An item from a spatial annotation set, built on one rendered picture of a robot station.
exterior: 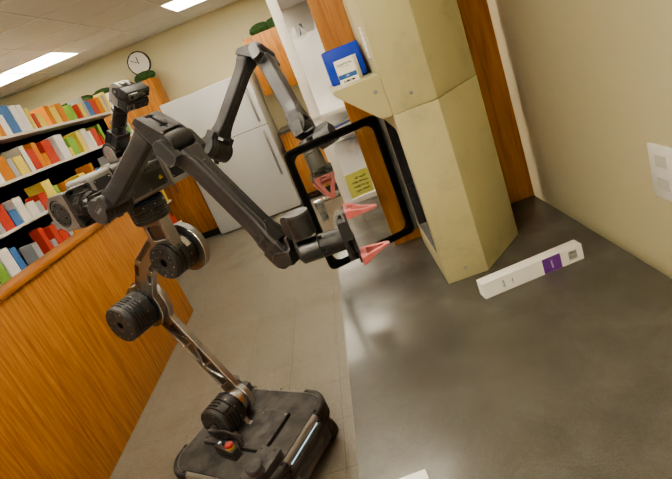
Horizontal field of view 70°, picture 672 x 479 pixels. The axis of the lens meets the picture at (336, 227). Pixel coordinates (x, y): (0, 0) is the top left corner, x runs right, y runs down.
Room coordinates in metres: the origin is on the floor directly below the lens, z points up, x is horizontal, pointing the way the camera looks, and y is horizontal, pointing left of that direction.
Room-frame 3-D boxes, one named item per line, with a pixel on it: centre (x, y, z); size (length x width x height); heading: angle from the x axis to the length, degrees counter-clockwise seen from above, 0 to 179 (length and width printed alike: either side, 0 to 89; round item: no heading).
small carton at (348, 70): (1.24, -0.18, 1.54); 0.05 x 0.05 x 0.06; 70
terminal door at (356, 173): (1.41, -0.08, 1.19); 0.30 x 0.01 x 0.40; 99
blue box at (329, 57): (1.36, -0.19, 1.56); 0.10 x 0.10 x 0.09; 85
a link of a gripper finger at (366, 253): (1.05, -0.06, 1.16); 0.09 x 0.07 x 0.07; 85
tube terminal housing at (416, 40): (1.27, -0.36, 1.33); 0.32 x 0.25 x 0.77; 175
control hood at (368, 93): (1.29, -0.18, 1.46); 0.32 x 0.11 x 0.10; 175
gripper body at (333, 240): (1.05, 0.01, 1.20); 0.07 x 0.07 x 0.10; 85
